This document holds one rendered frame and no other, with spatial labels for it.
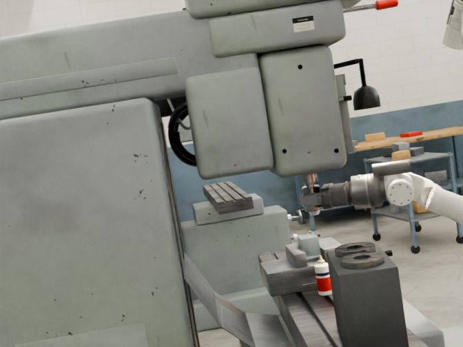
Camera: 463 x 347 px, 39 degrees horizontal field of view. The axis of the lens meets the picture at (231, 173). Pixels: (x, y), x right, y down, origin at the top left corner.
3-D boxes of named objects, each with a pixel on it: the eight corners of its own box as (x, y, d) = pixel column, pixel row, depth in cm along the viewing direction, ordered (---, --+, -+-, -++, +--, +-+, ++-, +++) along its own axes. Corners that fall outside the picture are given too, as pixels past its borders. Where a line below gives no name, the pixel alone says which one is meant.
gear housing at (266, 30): (326, 49, 183) (322, 13, 182) (348, 38, 159) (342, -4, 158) (209, 67, 181) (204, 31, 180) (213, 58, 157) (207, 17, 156)
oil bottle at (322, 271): (331, 290, 182) (325, 252, 181) (334, 294, 178) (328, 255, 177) (317, 292, 182) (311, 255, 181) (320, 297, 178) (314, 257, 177)
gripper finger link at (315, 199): (299, 195, 172) (322, 192, 170) (300, 206, 172) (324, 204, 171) (297, 195, 171) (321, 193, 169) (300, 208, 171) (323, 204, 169)
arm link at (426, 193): (383, 186, 174) (432, 204, 173) (383, 197, 166) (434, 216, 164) (393, 165, 172) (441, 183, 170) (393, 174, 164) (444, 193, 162)
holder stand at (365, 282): (388, 321, 151) (377, 237, 149) (410, 356, 129) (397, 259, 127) (337, 328, 152) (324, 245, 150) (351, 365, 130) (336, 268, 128)
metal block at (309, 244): (316, 252, 196) (313, 233, 195) (321, 256, 190) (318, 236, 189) (300, 255, 195) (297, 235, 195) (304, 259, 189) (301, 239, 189)
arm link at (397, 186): (371, 201, 175) (415, 195, 172) (370, 214, 165) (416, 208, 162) (365, 161, 172) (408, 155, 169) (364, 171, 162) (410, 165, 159)
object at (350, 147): (352, 151, 175) (341, 74, 173) (355, 152, 171) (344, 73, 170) (337, 153, 175) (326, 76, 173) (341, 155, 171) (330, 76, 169)
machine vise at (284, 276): (373, 264, 202) (368, 230, 201) (388, 275, 188) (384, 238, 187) (263, 284, 200) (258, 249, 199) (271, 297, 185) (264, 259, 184)
